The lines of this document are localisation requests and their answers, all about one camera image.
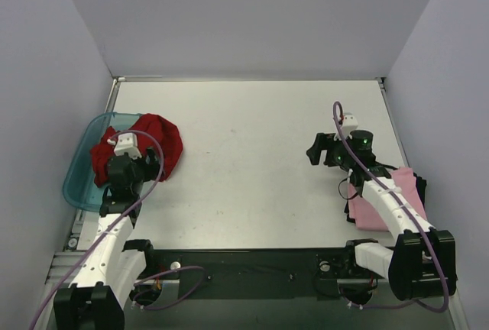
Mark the pink t shirt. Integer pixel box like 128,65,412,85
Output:
360,177,432,238

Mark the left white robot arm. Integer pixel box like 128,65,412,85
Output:
53,147,164,329

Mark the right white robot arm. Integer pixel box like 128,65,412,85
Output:
306,130,457,300

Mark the red t shirt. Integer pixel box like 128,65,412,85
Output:
89,113,184,189

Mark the teal plastic bin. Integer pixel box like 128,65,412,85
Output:
63,112,141,213

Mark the black folded t shirt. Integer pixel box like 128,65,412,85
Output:
344,167,427,231

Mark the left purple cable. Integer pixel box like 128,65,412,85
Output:
28,130,207,330

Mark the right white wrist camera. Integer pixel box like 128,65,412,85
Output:
334,113,358,141

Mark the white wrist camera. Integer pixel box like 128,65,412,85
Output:
106,132,142,160
334,113,358,141

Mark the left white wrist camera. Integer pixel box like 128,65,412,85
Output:
106,132,142,160

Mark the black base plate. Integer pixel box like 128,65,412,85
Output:
142,247,379,299

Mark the aluminium rail frame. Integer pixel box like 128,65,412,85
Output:
44,247,459,285

